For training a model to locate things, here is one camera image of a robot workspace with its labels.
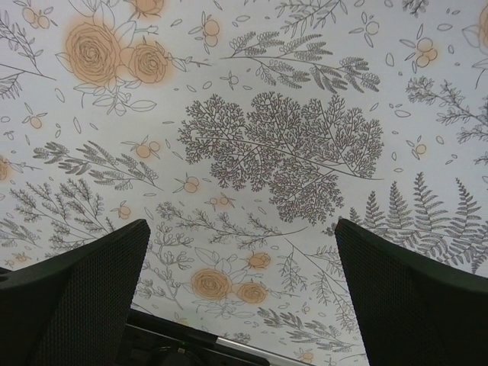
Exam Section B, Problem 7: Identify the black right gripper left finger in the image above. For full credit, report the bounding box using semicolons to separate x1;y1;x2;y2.
1;220;150;365

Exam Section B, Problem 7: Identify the floral patterned table mat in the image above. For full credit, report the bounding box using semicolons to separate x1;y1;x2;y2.
1;1;487;365

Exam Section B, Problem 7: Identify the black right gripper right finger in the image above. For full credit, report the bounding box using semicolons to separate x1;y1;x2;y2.
335;219;487;365

